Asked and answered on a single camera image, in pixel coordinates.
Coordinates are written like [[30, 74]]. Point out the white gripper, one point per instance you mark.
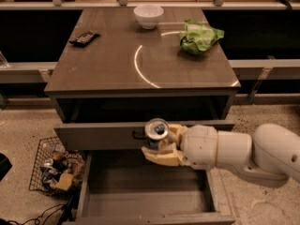
[[199, 145]]

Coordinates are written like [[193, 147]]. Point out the redbull can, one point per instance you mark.
[[156, 130]]

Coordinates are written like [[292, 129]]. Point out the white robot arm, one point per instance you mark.
[[270, 155]]

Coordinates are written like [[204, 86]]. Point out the upper grey drawer front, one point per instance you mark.
[[102, 136]]

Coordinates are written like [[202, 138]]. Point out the open grey bottom drawer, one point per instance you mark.
[[121, 187]]

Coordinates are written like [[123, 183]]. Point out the grey drawer cabinet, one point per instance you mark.
[[132, 74]]

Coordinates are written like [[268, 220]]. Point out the green chip bag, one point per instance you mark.
[[198, 37]]

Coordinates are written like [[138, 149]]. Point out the yellow sponge in basket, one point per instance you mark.
[[65, 181]]

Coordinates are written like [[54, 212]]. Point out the white ceramic bowl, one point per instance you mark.
[[148, 16]]

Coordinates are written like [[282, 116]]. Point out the black snack bar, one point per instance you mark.
[[84, 39]]

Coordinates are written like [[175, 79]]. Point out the black object at left edge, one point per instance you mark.
[[5, 166]]

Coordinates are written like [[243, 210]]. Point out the black wire basket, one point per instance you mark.
[[52, 159]]

